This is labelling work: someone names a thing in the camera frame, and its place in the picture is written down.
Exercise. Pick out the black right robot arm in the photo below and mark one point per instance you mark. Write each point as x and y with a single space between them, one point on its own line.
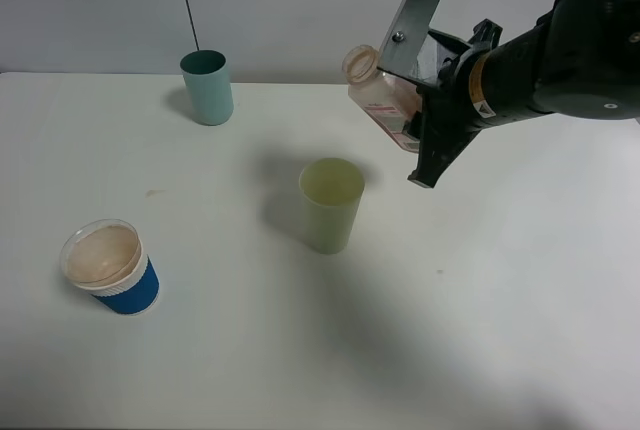
581 60

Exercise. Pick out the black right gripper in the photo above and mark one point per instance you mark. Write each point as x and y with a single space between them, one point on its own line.
490 85

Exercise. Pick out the clear plastic drink bottle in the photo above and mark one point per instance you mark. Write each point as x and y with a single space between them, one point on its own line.
389 101

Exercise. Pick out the teal plastic cup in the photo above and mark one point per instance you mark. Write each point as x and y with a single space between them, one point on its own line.
207 79

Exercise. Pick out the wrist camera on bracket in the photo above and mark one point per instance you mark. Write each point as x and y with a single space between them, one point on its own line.
415 51

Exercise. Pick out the blue sleeved paper cup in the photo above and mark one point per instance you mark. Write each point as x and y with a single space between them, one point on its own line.
107 260

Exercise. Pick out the light green plastic cup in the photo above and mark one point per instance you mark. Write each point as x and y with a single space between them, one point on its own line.
331 189

